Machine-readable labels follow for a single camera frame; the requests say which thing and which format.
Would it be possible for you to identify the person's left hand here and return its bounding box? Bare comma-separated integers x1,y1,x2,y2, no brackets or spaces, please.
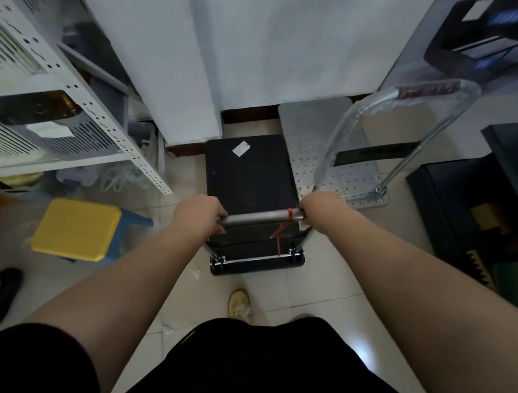
170,192,230,249

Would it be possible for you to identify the person's right hand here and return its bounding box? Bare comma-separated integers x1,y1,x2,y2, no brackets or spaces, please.
297,189,355,237

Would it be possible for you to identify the black platform hand cart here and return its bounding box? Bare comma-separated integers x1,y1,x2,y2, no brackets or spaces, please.
194,128,317,284

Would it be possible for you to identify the person's right forearm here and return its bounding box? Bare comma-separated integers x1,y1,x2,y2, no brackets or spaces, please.
310,205,518,393

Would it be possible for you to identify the person's left forearm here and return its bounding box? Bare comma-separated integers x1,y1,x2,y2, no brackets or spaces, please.
16,215,207,393

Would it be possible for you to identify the person's yellow shoe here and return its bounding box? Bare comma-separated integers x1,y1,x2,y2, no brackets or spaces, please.
227,288,253,322

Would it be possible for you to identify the clear plastic bag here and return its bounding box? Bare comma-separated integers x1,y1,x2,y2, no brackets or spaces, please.
99,158,156,196

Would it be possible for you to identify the silver platform hand cart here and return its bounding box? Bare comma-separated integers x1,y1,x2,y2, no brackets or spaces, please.
270,63,483,220

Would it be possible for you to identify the yellow and blue plastic stool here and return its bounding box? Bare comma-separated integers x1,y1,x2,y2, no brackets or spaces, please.
29,196,156,269

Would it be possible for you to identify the person's black clothing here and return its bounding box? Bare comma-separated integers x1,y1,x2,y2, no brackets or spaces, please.
0,290,451,393

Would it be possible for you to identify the yellow bowl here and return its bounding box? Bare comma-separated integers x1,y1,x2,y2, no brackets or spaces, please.
0,169,45,189

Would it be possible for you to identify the white metal shelving rack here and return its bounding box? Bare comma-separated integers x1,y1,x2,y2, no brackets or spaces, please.
0,0,189,200

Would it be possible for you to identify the black storage box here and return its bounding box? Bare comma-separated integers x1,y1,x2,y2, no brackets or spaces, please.
395,106,518,317

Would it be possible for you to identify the red string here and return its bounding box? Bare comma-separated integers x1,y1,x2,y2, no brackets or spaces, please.
268,206,295,255

